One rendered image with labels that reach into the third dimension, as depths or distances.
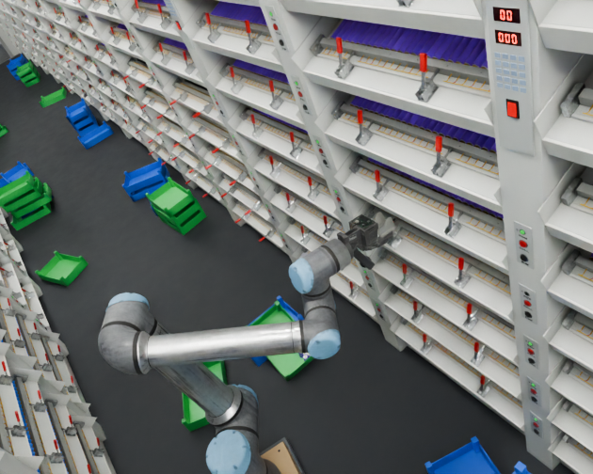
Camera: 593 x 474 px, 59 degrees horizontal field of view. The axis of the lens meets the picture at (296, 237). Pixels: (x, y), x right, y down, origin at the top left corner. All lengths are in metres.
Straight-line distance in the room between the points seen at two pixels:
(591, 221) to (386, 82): 0.51
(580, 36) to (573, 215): 0.37
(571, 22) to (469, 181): 0.46
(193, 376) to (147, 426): 0.89
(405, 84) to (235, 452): 1.24
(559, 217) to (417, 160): 0.37
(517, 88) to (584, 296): 0.49
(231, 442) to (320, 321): 0.60
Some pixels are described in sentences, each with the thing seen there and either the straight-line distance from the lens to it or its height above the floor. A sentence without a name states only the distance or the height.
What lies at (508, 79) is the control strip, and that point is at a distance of 0.94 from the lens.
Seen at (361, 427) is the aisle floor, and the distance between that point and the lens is 2.17.
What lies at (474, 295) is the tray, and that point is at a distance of 1.49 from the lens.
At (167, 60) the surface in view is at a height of 1.14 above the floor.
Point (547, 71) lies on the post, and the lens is 0.93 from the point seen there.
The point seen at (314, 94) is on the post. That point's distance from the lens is 1.48.
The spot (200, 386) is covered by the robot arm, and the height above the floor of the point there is 0.58.
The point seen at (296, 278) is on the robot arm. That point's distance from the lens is 1.45.
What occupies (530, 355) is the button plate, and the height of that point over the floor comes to 0.63.
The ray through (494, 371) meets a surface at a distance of 1.81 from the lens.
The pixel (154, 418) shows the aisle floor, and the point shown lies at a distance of 2.61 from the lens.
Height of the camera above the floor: 1.89
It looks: 39 degrees down
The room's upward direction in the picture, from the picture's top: 25 degrees counter-clockwise
